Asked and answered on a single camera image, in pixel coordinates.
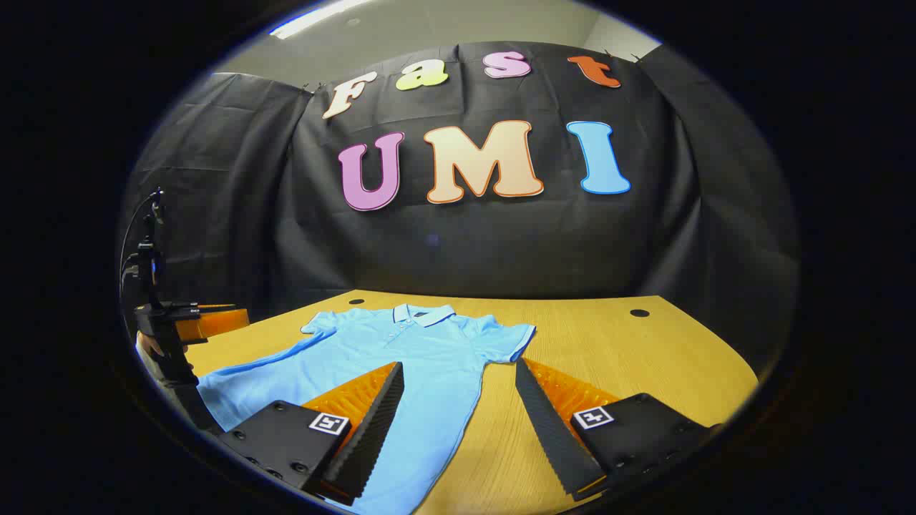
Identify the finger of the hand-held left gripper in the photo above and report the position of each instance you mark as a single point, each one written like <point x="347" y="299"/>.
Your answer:
<point x="215" y="322"/>

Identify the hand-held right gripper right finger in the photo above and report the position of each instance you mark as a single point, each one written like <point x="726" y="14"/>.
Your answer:
<point x="547" y="436"/>

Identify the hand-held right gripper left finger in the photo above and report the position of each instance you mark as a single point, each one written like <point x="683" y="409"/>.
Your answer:
<point x="372" y="436"/>

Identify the light blue T-shirt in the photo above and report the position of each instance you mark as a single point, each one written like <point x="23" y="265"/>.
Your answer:
<point x="429" y="357"/>

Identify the black backdrop cloth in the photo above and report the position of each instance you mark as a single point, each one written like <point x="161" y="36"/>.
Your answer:
<point x="465" y="243"/>

